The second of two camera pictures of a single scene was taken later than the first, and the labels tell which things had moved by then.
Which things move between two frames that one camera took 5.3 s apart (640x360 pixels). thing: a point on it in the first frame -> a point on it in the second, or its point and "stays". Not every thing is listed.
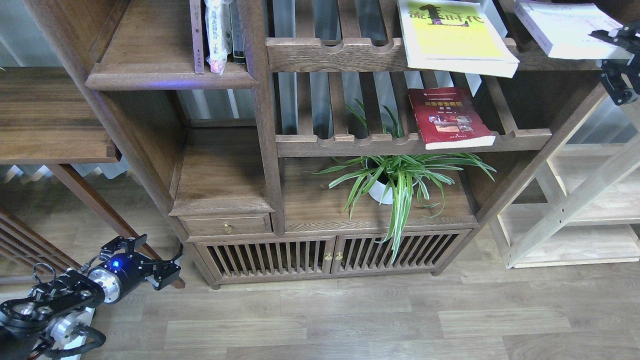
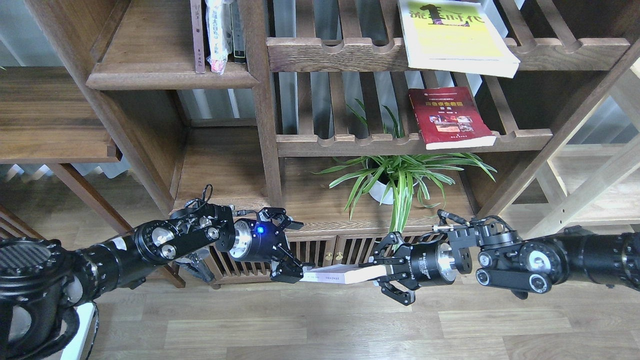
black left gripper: x=119 y=275 -> x=252 y=241
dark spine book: x=236 y=34 stays
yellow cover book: x=454 y=36 stays
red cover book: x=449 y=118 stays
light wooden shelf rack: x=582 y=205 stays
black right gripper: x=611 y=71 -> x=431 y=264
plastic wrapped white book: x=219 y=27 stays
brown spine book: x=197 y=35 stays
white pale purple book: x=566 y=26 -> x=341 y=273
